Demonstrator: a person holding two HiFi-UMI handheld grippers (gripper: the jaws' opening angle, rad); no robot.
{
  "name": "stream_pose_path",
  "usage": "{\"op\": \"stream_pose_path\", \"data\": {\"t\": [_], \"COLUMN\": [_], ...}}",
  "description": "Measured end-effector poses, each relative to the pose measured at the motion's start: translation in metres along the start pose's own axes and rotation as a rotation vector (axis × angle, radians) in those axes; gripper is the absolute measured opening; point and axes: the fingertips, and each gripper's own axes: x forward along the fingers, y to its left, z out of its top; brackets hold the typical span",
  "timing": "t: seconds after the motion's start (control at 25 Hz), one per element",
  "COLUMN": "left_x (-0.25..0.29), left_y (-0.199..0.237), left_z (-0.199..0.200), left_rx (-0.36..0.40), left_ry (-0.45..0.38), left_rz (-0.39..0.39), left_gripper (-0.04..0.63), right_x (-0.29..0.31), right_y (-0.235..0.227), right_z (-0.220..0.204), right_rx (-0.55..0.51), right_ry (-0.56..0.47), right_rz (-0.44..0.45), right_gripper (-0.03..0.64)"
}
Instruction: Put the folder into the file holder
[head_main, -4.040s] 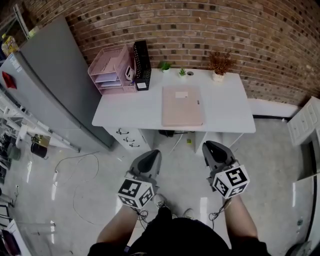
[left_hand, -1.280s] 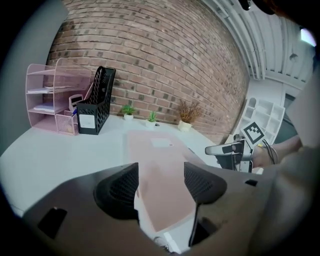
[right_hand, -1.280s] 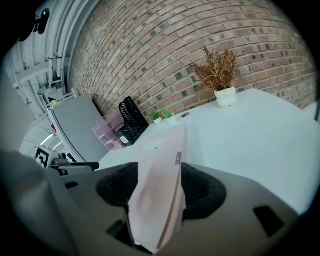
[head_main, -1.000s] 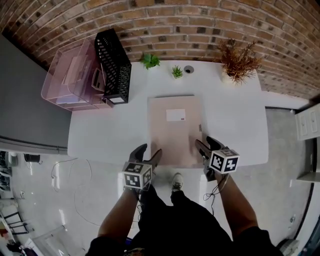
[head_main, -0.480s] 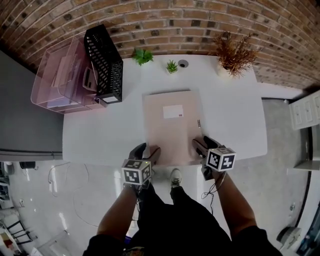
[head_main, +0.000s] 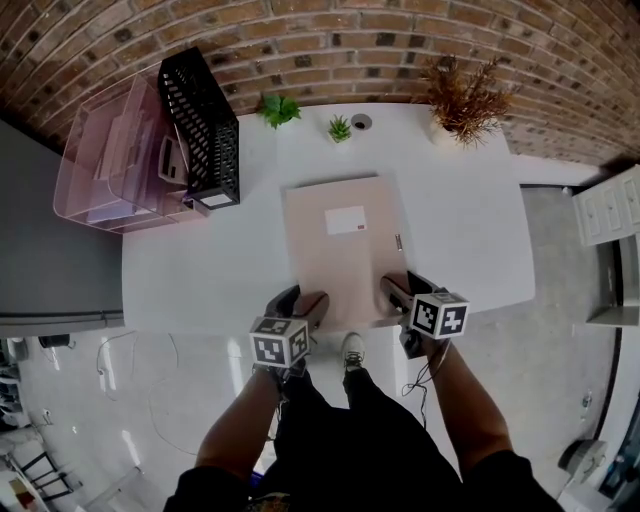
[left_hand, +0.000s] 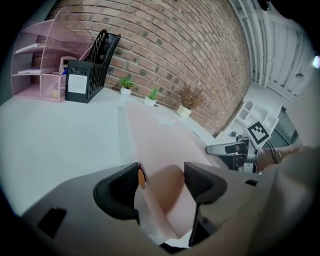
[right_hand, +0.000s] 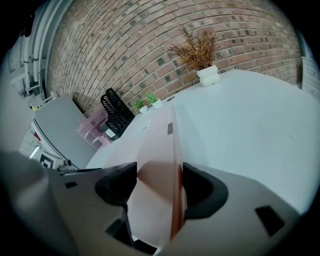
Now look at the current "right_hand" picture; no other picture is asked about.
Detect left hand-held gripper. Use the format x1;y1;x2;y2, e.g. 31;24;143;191
38;152;102;174

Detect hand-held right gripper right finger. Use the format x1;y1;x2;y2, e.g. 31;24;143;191
153;161;305;256

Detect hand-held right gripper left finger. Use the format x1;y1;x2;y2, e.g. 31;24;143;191
46;161;139;256

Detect black mesh file holder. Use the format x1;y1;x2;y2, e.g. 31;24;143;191
100;87;136;141

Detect pink folder box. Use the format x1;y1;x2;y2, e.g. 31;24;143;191
87;104;191;251

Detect pink mesh desk organizer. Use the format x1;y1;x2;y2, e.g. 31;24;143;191
76;109;112;151

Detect leafy green potted plant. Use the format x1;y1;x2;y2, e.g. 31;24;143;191
133;99;149;114

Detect spiky green potted plant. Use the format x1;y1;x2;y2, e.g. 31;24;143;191
144;91;163;110

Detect white ceiling pipes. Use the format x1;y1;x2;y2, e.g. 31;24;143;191
21;0;55;97

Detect white desk tray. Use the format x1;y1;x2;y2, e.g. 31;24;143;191
301;56;320;101

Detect brown plant in white pot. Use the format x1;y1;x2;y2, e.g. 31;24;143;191
166;26;222;87

